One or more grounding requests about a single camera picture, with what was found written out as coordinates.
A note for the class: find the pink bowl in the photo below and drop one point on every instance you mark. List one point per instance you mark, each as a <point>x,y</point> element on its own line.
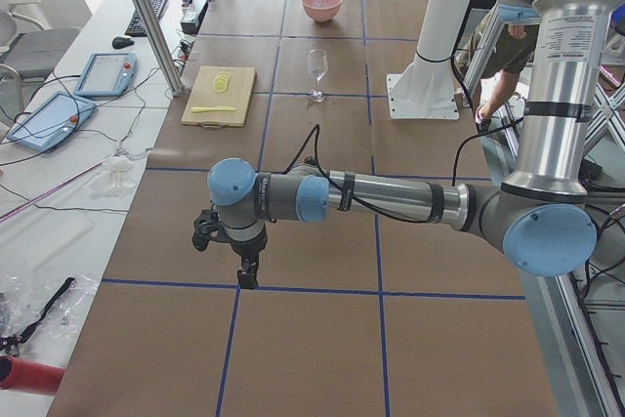
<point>322,10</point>

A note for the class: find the black box device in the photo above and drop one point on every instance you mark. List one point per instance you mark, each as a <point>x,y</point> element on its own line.
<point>193,16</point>

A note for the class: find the yellow plastic knife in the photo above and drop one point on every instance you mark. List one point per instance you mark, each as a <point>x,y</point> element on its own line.
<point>218,108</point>

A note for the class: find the teach pendant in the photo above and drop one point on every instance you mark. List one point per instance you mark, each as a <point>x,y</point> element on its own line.
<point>51,123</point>
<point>106,75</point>

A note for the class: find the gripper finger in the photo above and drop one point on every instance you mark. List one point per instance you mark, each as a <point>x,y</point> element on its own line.
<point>244,274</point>
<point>253,271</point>

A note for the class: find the aluminium frame post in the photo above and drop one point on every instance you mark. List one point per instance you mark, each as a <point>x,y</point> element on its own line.
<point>159,46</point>

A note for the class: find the red cylinder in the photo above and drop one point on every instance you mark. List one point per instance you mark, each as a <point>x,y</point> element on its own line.
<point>25,376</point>

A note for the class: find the person in shorts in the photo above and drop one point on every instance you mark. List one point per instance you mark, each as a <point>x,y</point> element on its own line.
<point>512,50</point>

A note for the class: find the grey office chair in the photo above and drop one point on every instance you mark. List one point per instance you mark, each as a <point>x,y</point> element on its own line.
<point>29,50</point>

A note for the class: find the clear wine glass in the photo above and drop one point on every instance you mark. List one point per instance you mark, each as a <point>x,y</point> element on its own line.
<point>317,67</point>

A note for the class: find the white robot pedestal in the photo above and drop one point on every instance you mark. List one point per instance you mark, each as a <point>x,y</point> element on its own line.
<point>425,90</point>

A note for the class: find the teach pendant near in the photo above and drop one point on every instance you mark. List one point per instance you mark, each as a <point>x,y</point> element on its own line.
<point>51,123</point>

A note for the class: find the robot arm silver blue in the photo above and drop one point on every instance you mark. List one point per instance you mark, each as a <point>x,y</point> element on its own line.
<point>536,217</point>

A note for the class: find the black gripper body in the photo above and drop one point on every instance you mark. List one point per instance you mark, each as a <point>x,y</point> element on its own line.
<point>249,246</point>

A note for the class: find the teach pendant far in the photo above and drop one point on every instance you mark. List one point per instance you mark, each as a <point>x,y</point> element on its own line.
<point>106,75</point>

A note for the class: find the white cloth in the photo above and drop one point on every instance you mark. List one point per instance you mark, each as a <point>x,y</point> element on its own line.
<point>114,179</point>

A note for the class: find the black computer mouse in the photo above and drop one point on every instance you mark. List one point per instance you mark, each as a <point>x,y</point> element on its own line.
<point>120,42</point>

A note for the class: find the bamboo cutting board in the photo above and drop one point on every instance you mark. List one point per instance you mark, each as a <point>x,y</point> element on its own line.
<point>240,84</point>

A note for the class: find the pile of ice cubes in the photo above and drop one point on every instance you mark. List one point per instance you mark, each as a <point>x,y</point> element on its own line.
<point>321,4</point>

